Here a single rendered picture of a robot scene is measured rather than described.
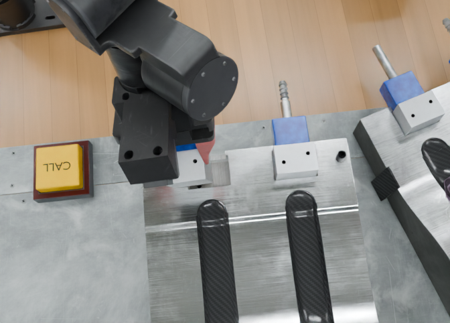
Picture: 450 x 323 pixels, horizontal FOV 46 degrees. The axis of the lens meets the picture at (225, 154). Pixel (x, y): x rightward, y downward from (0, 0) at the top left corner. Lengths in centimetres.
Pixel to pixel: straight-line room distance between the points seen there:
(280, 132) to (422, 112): 19
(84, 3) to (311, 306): 42
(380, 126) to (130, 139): 38
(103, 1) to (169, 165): 14
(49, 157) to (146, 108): 31
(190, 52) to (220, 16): 46
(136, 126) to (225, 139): 32
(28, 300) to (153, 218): 22
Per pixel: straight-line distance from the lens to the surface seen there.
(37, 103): 85
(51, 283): 78
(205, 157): 59
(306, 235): 66
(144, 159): 45
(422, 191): 72
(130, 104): 49
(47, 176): 77
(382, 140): 73
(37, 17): 91
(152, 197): 67
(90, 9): 42
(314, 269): 66
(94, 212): 77
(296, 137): 66
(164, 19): 44
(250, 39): 84
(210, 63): 42
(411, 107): 73
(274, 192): 66
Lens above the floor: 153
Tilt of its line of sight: 72 degrees down
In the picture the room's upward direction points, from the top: 8 degrees counter-clockwise
